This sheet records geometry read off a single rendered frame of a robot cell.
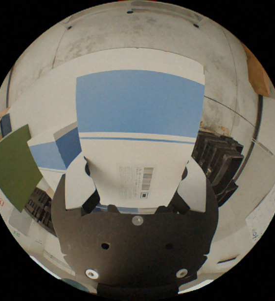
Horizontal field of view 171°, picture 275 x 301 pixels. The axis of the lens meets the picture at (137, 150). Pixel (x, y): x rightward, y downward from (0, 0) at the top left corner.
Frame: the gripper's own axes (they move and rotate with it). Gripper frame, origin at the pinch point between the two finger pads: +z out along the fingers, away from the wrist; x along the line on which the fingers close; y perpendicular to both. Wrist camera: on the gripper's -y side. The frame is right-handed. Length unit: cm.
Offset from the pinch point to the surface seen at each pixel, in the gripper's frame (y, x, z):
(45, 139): -1.6, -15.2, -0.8
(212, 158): 20, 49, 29
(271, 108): -78, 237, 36
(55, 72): -16.6, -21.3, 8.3
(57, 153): 0.7, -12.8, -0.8
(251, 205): 113, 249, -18
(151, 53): -16.6, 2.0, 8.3
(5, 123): -11, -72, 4
